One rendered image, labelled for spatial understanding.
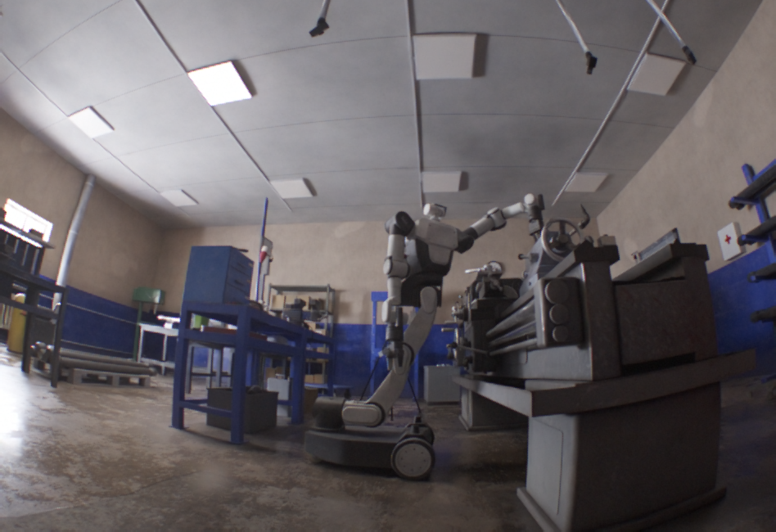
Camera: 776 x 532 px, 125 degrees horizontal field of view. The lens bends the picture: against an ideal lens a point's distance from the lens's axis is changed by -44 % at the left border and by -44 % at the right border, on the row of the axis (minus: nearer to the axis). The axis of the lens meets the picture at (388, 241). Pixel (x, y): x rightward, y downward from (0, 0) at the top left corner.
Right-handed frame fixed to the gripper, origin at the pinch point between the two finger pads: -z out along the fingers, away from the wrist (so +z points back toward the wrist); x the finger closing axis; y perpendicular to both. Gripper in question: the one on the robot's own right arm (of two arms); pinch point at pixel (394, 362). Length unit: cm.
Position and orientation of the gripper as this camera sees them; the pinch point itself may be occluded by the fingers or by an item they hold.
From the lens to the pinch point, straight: 172.3
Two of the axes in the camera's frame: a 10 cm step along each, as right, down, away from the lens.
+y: 9.0, 2.2, 3.7
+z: 0.0, -8.6, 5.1
